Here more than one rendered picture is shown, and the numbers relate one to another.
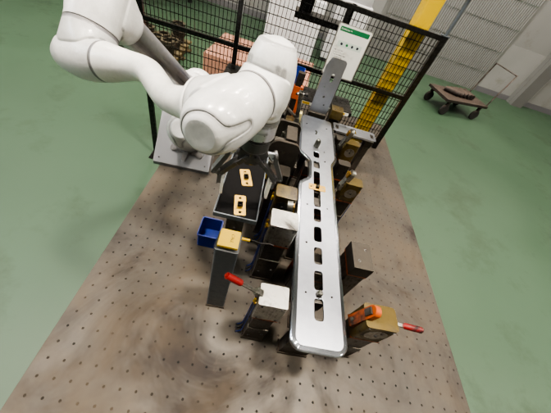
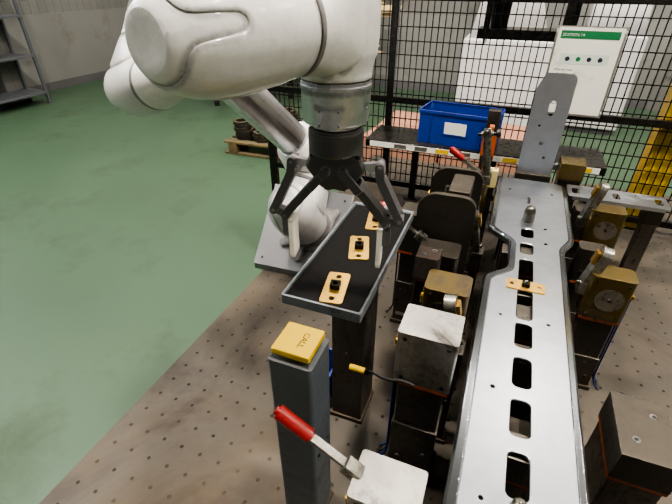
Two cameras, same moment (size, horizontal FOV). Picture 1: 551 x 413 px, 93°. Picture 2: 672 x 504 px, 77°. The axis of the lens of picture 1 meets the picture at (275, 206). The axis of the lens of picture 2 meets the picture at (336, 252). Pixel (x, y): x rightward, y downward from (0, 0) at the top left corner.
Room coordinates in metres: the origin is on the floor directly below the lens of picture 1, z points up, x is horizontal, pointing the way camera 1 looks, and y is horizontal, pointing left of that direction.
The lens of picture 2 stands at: (0.06, -0.19, 1.60)
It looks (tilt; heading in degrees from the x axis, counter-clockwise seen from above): 33 degrees down; 32
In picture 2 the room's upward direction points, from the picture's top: straight up
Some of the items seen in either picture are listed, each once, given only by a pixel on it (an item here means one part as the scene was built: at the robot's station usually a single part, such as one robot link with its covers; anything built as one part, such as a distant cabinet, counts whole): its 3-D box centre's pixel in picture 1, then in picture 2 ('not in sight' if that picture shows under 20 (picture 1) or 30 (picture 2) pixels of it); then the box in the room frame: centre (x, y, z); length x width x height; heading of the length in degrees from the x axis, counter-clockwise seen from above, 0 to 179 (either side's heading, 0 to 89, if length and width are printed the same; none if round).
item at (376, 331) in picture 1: (357, 333); not in sight; (0.41, -0.45, 0.88); 0.14 x 0.09 x 0.36; 100
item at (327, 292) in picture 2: (239, 204); (335, 285); (0.55, 0.11, 1.17); 0.08 x 0.04 x 0.01; 20
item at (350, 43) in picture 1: (345, 53); (579, 72); (1.98, -0.07, 1.30); 0.23 x 0.02 x 0.31; 100
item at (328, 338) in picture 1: (318, 191); (528, 293); (0.94, -0.16, 1.00); 1.38 x 0.22 x 0.02; 10
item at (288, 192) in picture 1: (272, 219); (430, 348); (0.77, -0.01, 0.89); 0.12 x 0.08 x 0.38; 100
